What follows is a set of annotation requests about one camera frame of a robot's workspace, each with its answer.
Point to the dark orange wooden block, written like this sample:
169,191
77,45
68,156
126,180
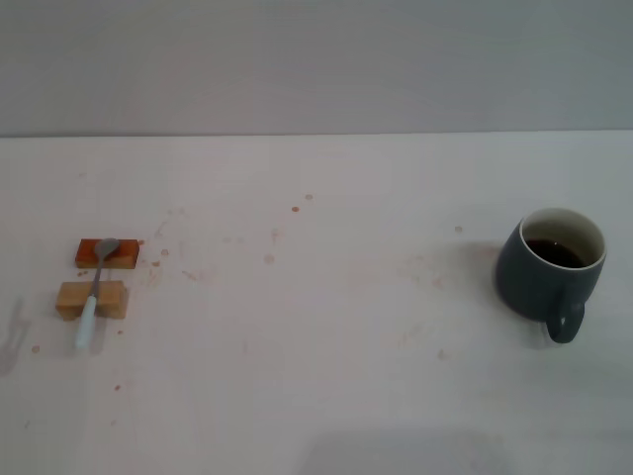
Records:
126,253

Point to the light notched wooden block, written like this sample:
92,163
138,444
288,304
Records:
111,297

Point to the grey ceramic mug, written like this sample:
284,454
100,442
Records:
529,282

